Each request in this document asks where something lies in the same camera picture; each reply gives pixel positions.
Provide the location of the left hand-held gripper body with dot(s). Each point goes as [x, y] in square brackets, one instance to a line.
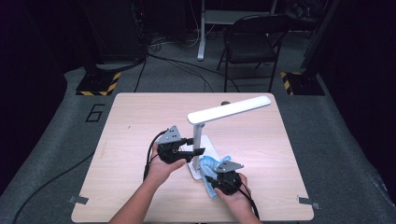
[169, 152]

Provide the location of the person's right hand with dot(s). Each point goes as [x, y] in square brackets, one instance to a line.
[236, 199]

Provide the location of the black stand with striped base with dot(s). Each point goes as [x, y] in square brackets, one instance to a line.
[96, 82]
[306, 84]

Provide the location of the grey tape piece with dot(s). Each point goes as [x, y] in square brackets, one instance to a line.
[78, 200]
[308, 202]

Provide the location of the blue striped microfibre cloth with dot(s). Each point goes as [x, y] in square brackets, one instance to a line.
[207, 168]

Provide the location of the person's left hand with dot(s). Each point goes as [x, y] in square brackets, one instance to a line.
[158, 171]

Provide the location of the white desk lamp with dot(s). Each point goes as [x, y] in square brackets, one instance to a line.
[230, 109]

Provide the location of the black round table grommet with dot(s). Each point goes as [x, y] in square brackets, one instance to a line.
[224, 102]

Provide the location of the black folding chair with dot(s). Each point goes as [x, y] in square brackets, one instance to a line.
[249, 49]

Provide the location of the white metal desk frame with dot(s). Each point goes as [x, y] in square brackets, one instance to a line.
[201, 37]

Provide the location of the black equipment cabinet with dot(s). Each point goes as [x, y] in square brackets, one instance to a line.
[115, 31]

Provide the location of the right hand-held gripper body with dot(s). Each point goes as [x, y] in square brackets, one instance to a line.
[229, 183]

